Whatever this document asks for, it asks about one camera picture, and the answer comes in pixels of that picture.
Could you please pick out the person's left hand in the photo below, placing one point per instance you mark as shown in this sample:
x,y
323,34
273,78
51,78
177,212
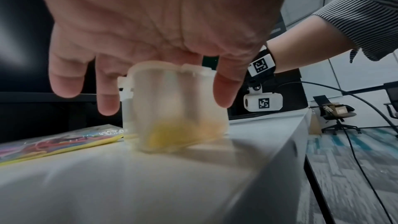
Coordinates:
x,y
149,14

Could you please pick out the translucent plastic container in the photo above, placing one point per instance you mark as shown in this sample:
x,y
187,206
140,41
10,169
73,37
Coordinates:
x,y
174,100

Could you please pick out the person's right forearm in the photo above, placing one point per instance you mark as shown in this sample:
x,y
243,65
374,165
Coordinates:
x,y
307,43

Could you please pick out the yellow rubber bands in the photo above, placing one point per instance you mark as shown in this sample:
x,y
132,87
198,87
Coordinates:
x,y
174,132

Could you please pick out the large black monitor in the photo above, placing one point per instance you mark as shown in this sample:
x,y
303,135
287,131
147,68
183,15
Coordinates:
x,y
21,33

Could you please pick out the bag of colourful rubber bands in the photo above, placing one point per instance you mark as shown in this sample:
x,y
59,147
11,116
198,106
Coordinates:
x,y
59,141

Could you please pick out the flat cardboard piece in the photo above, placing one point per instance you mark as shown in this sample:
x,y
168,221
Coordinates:
x,y
314,124

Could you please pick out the cardboard box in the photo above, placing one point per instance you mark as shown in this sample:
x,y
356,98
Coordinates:
x,y
337,108

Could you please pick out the black office chair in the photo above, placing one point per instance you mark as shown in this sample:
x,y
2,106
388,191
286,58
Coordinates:
x,y
339,119

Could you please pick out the striped sleeve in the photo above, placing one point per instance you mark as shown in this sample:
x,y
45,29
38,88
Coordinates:
x,y
370,14

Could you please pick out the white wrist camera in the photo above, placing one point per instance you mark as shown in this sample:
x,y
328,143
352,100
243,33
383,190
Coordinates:
x,y
262,101

